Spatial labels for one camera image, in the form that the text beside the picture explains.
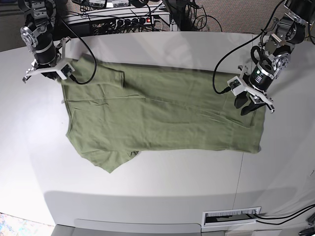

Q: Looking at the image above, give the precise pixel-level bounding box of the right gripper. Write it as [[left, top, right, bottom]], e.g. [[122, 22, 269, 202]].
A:
[[22, 37, 71, 83]]

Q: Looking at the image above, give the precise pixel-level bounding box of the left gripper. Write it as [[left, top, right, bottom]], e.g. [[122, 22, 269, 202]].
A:
[[234, 65, 275, 116]]

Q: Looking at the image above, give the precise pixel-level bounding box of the green T-shirt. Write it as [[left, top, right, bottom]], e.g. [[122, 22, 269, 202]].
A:
[[61, 56, 265, 173]]

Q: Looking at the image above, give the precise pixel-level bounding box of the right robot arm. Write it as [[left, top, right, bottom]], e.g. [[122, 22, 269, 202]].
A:
[[18, 0, 74, 83]]

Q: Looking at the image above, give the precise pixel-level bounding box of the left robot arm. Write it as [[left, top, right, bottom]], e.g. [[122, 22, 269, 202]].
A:
[[227, 0, 315, 116]]

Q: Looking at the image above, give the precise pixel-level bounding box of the black power strip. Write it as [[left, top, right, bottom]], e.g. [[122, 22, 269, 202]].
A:
[[106, 16, 155, 27]]

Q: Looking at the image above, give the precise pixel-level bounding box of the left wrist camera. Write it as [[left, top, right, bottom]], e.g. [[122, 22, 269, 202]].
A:
[[227, 76, 244, 96]]

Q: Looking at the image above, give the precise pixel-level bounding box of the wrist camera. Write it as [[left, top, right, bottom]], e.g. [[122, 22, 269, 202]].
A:
[[59, 63, 75, 80], [227, 76, 244, 96]]

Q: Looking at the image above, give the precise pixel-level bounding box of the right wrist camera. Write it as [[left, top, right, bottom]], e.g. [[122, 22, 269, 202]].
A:
[[59, 63, 75, 80]]

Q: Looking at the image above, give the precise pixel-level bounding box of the table cable grommet slot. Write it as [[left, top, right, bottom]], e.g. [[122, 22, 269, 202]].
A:
[[201, 206, 261, 228]]

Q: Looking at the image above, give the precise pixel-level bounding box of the white table leg frame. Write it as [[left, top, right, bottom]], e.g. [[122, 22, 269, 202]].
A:
[[160, 0, 180, 31]]

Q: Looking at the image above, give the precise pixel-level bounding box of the black cable pair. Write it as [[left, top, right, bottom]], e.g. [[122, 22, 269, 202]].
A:
[[247, 204, 315, 225]]

